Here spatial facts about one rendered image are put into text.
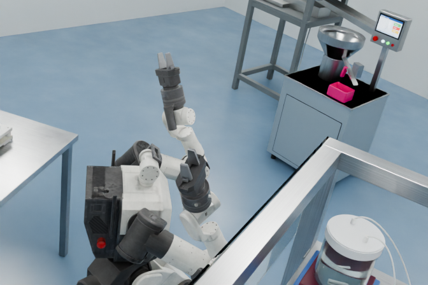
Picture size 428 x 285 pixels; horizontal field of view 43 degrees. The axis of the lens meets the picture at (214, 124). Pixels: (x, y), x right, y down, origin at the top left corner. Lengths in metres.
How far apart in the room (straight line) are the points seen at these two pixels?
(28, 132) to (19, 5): 3.53
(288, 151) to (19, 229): 2.12
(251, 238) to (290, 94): 3.15
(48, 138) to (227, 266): 1.94
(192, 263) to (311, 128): 2.58
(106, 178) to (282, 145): 2.67
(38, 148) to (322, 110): 2.17
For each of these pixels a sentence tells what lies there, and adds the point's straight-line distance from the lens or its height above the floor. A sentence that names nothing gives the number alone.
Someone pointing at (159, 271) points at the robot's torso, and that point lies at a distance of 2.22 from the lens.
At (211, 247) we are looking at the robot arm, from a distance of 1.73.
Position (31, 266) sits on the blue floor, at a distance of 3.38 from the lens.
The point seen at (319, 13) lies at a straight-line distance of 5.14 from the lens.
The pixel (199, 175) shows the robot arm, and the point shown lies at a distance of 1.50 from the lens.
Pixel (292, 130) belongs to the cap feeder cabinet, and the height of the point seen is 0.36.
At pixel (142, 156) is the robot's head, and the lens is 1.91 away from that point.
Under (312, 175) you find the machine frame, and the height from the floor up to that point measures 1.61.
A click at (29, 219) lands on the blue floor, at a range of 3.69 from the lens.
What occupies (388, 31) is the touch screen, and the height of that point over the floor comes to 1.26.
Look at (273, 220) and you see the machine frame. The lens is 1.25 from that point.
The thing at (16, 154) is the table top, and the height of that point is 0.83.
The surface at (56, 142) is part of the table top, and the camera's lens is 2.88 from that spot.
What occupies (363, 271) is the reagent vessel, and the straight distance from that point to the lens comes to 1.49.
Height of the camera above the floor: 2.36
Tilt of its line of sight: 29 degrees down
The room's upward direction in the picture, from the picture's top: 11 degrees clockwise
